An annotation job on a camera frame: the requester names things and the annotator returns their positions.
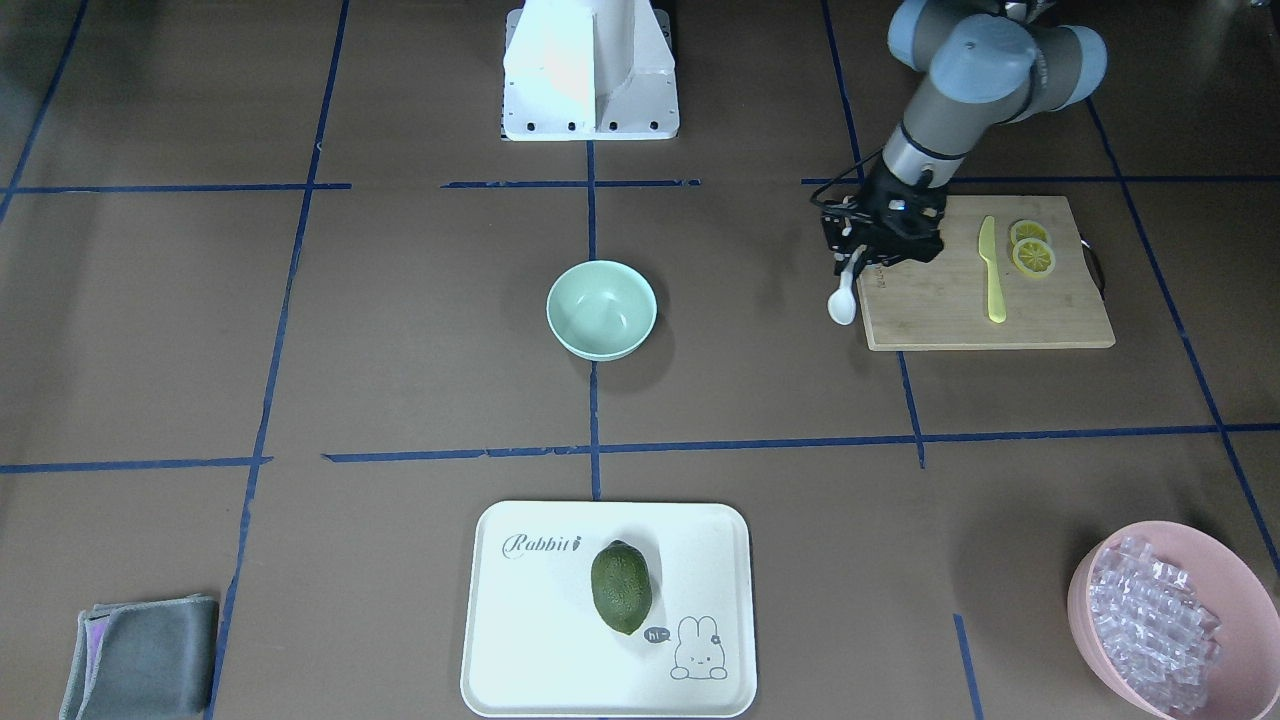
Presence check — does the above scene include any lower lemon slice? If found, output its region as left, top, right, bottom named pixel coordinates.
left=1009, top=219, right=1053, bottom=246

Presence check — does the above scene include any metal cutting board handle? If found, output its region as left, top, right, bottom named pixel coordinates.
left=1080, top=238, right=1106, bottom=300

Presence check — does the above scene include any green avocado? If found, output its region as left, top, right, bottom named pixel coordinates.
left=590, top=539, right=654, bottom=635

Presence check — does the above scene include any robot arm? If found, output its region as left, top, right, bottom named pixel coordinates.
left=812, top=1, right=1108, bottom=275

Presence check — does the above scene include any bamboo cutting board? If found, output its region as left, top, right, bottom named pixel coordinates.
left=856, top=195, right=1115, bottom=351

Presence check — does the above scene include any green bowl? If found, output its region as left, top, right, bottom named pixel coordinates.
left=545, top=260, right=658, bottom=363

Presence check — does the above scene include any yellow plastic knife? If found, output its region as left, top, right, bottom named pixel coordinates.
left=977, top=215, right=1007, bottom=324

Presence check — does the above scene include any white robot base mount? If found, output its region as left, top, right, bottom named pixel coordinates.
left=500, top=1, right=681, bottom=142

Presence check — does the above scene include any white rabbit tray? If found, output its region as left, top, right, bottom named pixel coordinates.
left=460, top=501, right=758, bottom=719

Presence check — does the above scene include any grey folded cloth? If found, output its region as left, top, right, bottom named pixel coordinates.
left=59, top=594, right=219, bottom=719

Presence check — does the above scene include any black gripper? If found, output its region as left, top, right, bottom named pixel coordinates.
left=820, top=165, right=945, bottom=275

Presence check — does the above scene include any white plastic spoon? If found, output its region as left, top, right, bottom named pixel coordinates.
left=827, top=245, right=867, bottom=325

